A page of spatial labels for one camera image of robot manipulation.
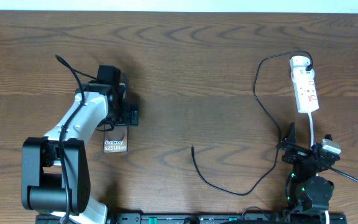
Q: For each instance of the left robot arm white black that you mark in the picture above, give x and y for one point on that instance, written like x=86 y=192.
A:
x=55 y=175

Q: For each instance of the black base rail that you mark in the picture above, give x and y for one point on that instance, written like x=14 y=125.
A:
x=136 y=218

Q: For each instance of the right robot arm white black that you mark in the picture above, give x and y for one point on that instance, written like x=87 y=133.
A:
x=308 y=193

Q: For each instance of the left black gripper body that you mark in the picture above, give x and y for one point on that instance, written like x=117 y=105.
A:
x=130 y=114

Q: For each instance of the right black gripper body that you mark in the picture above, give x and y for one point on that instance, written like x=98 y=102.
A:
x=296 y=156

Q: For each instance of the white power strip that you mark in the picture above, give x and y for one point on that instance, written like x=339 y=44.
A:
x=304 y=85

